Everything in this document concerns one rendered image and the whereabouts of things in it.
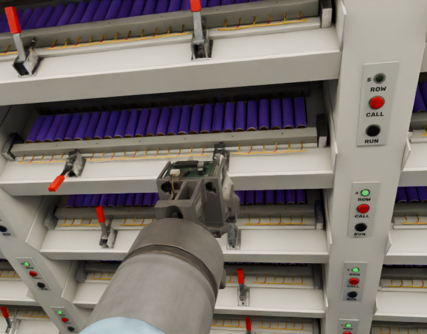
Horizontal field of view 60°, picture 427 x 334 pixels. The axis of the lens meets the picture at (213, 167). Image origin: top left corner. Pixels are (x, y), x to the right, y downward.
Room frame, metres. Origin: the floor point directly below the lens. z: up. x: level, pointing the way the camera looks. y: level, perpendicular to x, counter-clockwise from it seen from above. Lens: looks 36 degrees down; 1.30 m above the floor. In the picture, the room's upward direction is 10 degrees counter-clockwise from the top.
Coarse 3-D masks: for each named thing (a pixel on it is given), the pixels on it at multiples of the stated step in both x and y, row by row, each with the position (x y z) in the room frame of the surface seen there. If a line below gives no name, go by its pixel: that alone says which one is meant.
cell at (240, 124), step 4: (236, 104) 0.60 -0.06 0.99; (240, 104) 0.59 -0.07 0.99; (244, 104) 0.59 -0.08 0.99; (236, 108) 0.59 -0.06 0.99; (240, 108) 0.58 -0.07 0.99; (244, 108) 0.59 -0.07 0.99; (236, 112) 0.58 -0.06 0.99; (240, 112) 0.58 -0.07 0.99; (244, 112) 0.58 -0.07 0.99; (236, 116) 0.57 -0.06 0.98; (240, 116) 0.57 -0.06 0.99; (244, 116) 0.57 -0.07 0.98; (236, 120) 0.56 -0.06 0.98; (240, 120) 0.56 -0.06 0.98; (244, 120) 0.56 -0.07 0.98; (236, 124) 0.55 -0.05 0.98; (240, 124) 0.55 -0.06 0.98; (244, 124) 0.55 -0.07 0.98; (236, 128) 0.54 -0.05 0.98; (240, 128) 0.54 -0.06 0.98; (244, 128) 0.54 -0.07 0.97
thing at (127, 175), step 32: (320, 96) 0.59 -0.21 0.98; (0, 128) 0.65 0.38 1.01; (320, 128) 0.49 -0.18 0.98; (0, 160) 0.61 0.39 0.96; (32, 160) 0.61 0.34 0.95; (96, 160) 0.57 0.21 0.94; (128, 160) 0.55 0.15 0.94; (160, 160) 0.54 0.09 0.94; (256, 160) 0.49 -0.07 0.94; (288, 160) 0.47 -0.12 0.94; (320, 160) 0.46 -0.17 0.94; (32, 192) 0.58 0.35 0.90; (64, 192) 0.56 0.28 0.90; (96, 192) 0.55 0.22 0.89; (128, 192) 0.53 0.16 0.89
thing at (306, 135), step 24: (24, 144) 0.63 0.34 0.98; (48, 144) 0.61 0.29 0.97; (72, 144) 0.60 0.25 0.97; (96, 144) 0.58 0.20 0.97; (120, 144) 0.57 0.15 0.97; (144, 144) 0.55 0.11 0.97; (168, 144) 0.54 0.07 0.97; (192, 144) 0.53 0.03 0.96; (240, 144) 0.52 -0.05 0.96; (264, 144) 0.50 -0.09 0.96
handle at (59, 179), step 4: (68, 164) 0.56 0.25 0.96; (72, 164) 0.55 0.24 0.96; (68, 168) 0.54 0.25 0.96; (64, 172) 0.53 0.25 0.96; (68, 172) 0.53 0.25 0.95; (60, 176) 0.52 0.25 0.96; (64, 176) 0.52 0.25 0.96; (56, 180) 0.51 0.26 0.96; (60, 180) 0.51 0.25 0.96; (52, 184) 0.50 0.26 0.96; (56, 184) 0.50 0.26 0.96; (60, 184) 0.50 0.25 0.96; (48, 188) 0.49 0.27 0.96; (52, 188) 0.49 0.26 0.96; (56, 188) 0.49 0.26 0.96
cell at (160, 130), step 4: (164, 108) 0.63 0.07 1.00; (168, 108) 0.63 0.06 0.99; (164, 112) 0.62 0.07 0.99; (168, 112) 0.62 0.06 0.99; (160, 116) 0.62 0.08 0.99; (164, 116) 0.61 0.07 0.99; (168, 116) 0.62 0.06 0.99; (160, 120) 0.61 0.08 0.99; (164, 120) 0.60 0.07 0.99; (168, 120) 0.61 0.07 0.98; (160, 124) 0.60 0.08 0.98; (164, 124) 0.59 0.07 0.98; (168, 124) 0.61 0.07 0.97; (160, 128) 0.59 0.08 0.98; (164, 128) 0.59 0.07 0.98; (156, 132) 0.58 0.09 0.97; (160, 132) 0.58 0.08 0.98; (164, 132) 0.58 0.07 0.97
